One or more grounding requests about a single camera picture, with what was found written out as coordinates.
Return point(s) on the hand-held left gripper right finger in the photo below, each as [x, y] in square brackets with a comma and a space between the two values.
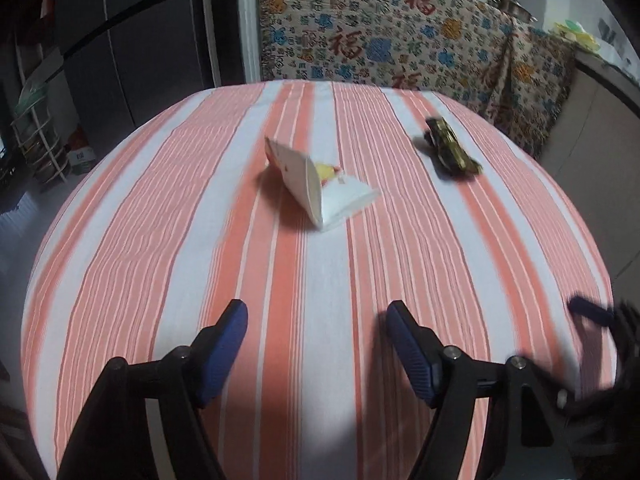
[412, 355]

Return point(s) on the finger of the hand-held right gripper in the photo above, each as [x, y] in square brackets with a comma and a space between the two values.
[590, 309]

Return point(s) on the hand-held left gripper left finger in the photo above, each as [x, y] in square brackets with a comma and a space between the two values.
[225, 355]

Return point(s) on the grey kitchen cabinet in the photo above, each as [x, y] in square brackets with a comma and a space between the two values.
[595, 150]

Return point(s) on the orange white striped tablecloth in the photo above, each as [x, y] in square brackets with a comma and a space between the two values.
[150, 210]

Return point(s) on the crumpled white paper wrapper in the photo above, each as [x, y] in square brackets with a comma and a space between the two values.
[305, 185]

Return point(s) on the dark gold foil wrapper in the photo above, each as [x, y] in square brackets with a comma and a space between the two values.
[450, 152]

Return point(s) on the white blue cardboard box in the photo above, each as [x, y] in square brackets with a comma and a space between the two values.
[82, 159]

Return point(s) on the yellow green cloth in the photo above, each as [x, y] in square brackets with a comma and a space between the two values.
[577, 35]

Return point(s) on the white storage rack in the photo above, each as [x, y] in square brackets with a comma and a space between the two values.
[40, 150]

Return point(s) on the dark grey refrigerator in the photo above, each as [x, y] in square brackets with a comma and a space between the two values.
[140, 60]

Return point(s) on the steel cooking pot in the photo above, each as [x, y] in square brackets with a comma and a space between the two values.
[512, 7]

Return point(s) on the printed patterned blanket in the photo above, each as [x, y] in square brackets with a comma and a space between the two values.
[375, 35]

